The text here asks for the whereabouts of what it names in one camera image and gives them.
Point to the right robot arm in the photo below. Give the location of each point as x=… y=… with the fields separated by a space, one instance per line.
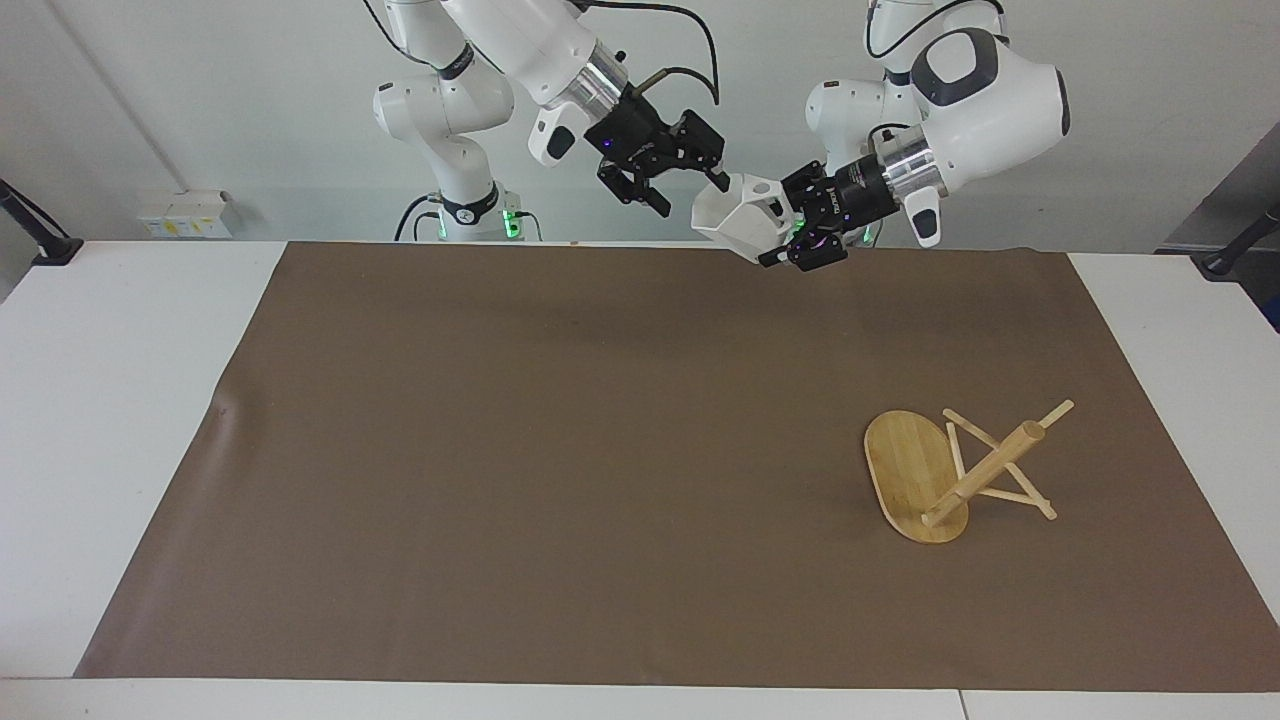
x=470 y=110

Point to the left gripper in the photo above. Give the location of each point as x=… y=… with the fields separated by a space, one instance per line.
x=850 y=200

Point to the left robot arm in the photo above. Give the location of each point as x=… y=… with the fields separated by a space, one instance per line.
x=990 y=100

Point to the black stand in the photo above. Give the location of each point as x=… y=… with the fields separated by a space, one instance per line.
x=1240 y=245
x=40 y=235

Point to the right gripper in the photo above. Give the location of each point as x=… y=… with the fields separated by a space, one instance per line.
x=632 y=130

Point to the white wall socket box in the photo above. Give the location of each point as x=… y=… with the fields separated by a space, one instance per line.
x=185 y=215

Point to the wooden cup rack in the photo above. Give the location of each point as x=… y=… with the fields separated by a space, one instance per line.
x=905 y=480

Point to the white faceted cup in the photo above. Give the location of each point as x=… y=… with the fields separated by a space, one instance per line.
x=735 y=215

